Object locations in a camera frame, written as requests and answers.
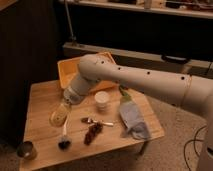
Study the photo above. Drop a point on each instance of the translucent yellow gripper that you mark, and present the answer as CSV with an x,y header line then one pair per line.
x,y
59,116

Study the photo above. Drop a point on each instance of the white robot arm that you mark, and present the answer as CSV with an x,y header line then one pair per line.
x,y
191,93

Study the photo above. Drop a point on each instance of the metal cup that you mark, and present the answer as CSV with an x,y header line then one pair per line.
x,y
26,150

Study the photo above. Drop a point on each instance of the white plastic cup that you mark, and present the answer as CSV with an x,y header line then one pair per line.
x,y
101,99

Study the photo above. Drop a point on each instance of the metal spoon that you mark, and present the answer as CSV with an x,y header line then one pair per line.
x,y
89,120

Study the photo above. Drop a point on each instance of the bunch of dark grapes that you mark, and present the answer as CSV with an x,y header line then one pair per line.
x,y
92,133

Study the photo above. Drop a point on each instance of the yellow plastic bin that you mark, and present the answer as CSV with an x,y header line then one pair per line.
x,y
67,69

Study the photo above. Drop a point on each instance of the wooden table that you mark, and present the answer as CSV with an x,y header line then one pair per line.
x,y
45,97

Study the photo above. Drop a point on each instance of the green bottle top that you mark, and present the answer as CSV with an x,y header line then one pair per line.
x,y
125,96

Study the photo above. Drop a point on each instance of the grey blue cloth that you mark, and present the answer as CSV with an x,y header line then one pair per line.
x,y
133,121

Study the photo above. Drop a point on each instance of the metal shelf rail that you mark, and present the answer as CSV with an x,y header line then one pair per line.
x,y
143,60

